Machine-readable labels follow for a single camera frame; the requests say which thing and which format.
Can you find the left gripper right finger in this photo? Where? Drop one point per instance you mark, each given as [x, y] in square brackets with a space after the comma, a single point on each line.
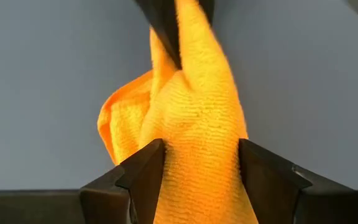
[275, 193]

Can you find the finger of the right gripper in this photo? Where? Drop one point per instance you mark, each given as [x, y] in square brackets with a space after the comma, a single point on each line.
[207, 7]
[163, 21]

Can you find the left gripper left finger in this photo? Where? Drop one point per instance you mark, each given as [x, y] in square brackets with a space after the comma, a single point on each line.
[126, 193]

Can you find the orange microfibre towel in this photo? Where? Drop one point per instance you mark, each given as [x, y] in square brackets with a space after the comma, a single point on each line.
[197, 124]

